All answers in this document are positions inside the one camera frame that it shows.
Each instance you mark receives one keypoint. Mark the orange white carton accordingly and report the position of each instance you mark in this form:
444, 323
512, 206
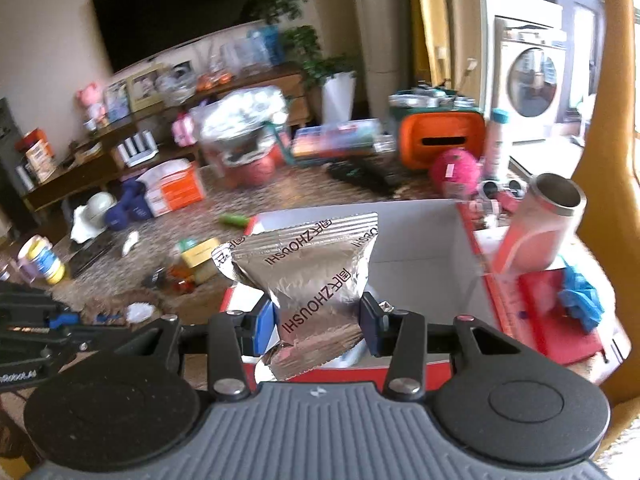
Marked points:
175, 195

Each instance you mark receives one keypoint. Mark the white round lamp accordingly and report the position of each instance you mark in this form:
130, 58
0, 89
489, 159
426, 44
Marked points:
100, 207

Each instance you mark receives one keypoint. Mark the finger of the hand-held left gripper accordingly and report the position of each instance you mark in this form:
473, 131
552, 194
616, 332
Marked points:
64, 319
100, 333

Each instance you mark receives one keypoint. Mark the orange storage basket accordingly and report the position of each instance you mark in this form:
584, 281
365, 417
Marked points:
440, 135

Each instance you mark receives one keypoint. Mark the blue dumbbell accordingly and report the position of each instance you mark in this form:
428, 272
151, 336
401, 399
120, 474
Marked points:
122, 215

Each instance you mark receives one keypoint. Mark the white plant pot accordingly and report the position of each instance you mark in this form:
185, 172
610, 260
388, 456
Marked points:
337, 100

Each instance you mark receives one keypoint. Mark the pink steel tumbler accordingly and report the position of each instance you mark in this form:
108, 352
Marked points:
530, 240

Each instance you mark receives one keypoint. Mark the clear plastic bag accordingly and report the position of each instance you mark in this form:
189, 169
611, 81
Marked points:
240, 115

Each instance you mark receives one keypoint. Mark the silver foil snack packet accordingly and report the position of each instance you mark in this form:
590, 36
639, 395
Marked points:
300, 280

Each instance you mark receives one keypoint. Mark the orange ball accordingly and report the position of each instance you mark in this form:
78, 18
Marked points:
255, 172
277, 152

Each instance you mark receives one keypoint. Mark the black television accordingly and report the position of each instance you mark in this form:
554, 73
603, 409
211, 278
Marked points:
175, 10

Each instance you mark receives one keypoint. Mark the pink plush toy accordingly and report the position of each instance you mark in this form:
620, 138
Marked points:
92, 97

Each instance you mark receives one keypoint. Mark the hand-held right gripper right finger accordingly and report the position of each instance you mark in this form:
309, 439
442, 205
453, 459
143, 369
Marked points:
372, 327

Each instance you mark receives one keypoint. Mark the yellow wooden chair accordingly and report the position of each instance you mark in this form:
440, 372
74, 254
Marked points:
615, 160

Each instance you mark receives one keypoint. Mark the white crumpled cloth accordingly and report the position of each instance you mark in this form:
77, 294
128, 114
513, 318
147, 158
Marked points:
82, 230

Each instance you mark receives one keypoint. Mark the pink plush ball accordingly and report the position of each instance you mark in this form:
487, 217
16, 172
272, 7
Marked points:
455, 170

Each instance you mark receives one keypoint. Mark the red cardboard box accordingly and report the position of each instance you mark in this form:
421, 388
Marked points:
425, 240

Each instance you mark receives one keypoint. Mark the black remote control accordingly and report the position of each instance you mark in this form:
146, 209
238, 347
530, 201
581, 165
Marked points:
360, 175

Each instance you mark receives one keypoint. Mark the orange box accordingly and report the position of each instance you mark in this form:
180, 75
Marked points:
37, 157

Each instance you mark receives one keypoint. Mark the white bottle with blue cap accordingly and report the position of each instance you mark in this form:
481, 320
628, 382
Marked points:
495, 145

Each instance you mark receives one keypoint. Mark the colourful marker set box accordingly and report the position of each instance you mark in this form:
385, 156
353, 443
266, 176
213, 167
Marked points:
335, 140

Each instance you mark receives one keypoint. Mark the green houseplant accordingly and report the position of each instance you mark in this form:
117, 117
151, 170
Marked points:
300, 45

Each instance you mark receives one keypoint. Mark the blue cloth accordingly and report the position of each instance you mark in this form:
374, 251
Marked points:
580, 295

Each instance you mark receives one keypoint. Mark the small orange bottle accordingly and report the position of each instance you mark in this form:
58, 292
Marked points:
182, 280

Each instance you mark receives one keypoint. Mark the green toy cucumber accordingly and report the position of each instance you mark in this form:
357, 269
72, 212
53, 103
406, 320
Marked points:
235, 219

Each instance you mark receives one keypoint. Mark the yellow lid jar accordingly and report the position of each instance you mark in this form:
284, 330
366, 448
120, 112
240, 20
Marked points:
42, 260

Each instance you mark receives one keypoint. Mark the yellow box with green cap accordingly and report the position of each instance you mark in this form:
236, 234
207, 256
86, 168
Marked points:
200, 255

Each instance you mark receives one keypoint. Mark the red notebook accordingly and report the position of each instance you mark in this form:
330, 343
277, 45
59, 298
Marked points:
550, 320

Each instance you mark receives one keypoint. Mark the white crumpled tissue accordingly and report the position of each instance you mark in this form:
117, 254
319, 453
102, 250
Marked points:
139, 311

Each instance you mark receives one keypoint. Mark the white washing machine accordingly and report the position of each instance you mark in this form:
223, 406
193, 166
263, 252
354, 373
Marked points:
532, 80

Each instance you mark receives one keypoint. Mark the patterned tablecloth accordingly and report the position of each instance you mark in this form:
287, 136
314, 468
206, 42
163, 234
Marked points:
300, 195

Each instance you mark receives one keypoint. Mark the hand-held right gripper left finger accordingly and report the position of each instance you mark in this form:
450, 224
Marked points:
265, 324

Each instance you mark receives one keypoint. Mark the photo frame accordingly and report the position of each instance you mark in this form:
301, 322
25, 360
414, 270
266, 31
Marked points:
145, 85

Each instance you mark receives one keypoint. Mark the white frame sunglasses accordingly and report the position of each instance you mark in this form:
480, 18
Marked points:
492, 189

